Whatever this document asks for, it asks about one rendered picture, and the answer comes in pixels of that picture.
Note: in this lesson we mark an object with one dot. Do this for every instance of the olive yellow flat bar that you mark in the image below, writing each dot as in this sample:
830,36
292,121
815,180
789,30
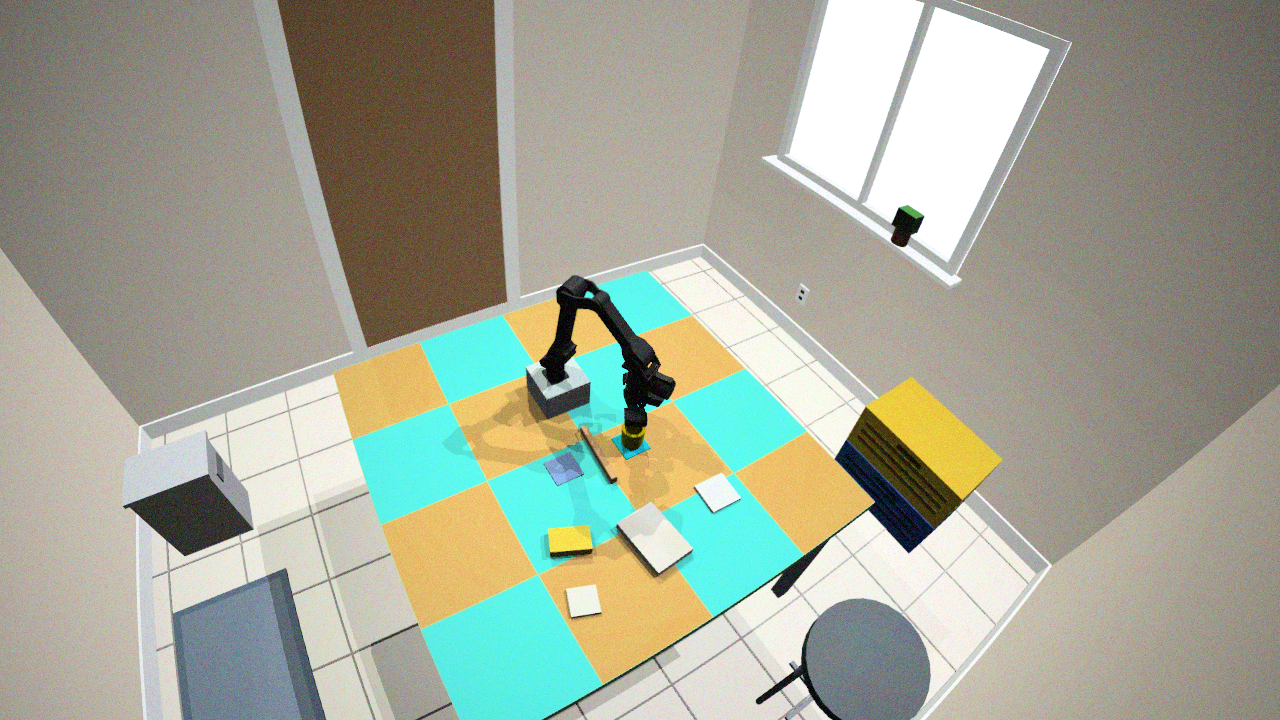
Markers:
570,541

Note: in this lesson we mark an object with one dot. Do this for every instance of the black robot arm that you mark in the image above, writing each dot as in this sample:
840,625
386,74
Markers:
636,351

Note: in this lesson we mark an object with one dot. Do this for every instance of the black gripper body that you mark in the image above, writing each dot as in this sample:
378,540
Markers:
635,416

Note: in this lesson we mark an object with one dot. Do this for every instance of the yellow cup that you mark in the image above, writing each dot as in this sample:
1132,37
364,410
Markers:
632,437

